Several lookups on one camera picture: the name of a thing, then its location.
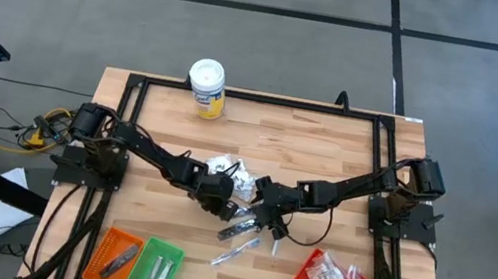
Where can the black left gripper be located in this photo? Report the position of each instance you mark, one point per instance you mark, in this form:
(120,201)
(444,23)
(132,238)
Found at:
(215,192)

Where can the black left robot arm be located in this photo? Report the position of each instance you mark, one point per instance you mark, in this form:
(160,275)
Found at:
(150,153)

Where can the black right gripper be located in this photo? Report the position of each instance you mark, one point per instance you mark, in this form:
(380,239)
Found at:
(280,198)

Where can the orange plastic basket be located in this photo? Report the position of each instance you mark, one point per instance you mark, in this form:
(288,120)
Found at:
(110,243)

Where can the black frame clamp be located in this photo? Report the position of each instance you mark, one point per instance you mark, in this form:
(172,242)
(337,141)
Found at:
(342,102)

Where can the black aluminium table frame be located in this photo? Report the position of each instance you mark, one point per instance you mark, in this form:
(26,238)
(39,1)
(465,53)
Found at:
(261,98)

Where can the small silver item packet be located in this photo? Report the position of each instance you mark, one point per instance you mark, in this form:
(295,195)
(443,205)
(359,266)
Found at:
(165,273)
(155,271)

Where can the yellow white wipes canister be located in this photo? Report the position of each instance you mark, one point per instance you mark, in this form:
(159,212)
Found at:
(208,82)

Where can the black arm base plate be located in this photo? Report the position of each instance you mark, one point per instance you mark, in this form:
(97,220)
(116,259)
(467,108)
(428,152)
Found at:
(416,231)
(65,175)

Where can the light blue bagged toothbrush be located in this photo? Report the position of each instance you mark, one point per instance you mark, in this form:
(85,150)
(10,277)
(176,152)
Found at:
(240,249)
(275,248)

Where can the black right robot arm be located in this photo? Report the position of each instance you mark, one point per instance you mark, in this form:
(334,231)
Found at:
(352,187)

